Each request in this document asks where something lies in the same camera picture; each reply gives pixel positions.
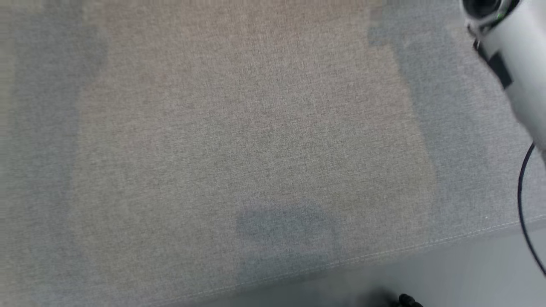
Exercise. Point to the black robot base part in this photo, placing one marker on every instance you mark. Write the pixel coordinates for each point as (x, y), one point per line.
(407, 301)

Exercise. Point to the grey fabric sofa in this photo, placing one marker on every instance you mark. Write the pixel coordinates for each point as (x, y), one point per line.
(213, 128)

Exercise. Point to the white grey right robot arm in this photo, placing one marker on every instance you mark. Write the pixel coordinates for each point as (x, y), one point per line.
(520, 51)

